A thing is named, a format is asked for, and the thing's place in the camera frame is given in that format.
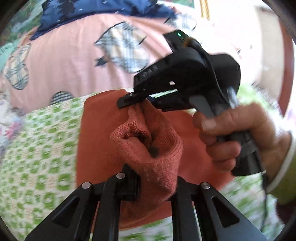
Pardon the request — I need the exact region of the orange knit sweater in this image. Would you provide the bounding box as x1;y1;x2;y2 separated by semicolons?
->
76;89;232;230

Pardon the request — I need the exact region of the person's right hand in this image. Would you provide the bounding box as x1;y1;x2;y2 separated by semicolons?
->
193;103;292;181

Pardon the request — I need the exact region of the green patterned bed quilt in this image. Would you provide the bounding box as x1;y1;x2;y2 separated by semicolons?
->
1;95;284;240

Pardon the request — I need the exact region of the pink heart pattern duvet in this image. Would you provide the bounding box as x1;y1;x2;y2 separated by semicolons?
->
1;14;173;113

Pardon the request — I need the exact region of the navy blue patterned cloth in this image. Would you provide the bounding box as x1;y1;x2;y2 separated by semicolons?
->
31;0;176;40

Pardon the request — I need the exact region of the white floral pillow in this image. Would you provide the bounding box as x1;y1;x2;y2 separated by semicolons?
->
0;87;24;162

